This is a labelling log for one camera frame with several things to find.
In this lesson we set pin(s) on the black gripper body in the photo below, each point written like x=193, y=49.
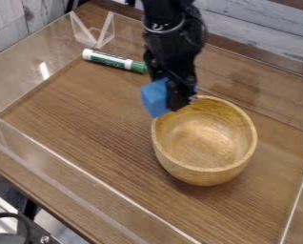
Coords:
x=174, y=36

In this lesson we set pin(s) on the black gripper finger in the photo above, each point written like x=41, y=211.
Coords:
x=180, y=91

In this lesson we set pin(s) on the blue rectangular block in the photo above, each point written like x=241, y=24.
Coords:
x=153, y=97

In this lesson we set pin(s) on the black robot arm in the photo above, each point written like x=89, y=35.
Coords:
x=172, y=3

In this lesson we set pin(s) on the brown wooden bowl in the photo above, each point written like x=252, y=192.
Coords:
x=204, y=142

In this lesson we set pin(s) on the green and white marker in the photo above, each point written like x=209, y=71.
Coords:
x=114, y=61

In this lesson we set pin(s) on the clear acrylic triangular stand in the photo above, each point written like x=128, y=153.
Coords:
x=90, y=36

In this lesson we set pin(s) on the clear acrylic tray wall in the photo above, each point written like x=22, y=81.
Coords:
x=100, y=213

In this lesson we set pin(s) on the black metal bracket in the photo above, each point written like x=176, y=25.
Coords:
x=34, y=233

